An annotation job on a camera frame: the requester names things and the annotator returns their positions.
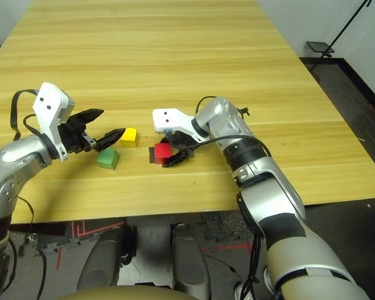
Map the red block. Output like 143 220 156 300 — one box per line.
154 142 173 166

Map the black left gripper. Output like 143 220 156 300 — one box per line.
57 108 126 154

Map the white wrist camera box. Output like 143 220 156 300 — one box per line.
152 107 207 144
32 82 76 162

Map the grey right robot leg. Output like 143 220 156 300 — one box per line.
171 223 212 300

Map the black arm hanging cable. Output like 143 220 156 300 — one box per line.
236 193 261 300
17 196 48 300

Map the red angled floor tape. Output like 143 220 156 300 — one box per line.
71 220 126 239

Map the grey robot leg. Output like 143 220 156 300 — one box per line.
77 226 126 291
171 223 212 300

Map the black left wrist camera cable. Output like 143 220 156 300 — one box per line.
11 89 40 141

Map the beige robot torso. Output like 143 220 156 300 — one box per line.
54 286 201 300

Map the black right arm hanging cable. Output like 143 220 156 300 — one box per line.
236 193 261 300

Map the grey left robot leg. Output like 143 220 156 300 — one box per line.
77 226 126 291

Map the black floor stand pole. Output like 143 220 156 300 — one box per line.
321 0 373 59

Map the yellow block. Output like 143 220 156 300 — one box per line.
119 127 139 148

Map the black stand tray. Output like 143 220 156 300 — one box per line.
306 40 335 54

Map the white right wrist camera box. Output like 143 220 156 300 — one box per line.
152 107 207 144

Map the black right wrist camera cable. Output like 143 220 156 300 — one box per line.
187 134 272 157

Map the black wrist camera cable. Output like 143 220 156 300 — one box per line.
187 134 272 157
11 89 40 141

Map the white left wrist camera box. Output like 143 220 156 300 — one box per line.
32 82 76 162

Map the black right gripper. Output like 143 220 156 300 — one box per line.
158 129 197 168

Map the green block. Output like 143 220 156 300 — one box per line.
96 147 120 171

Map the black left arm hanging cable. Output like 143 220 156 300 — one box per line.
17 196 48 300

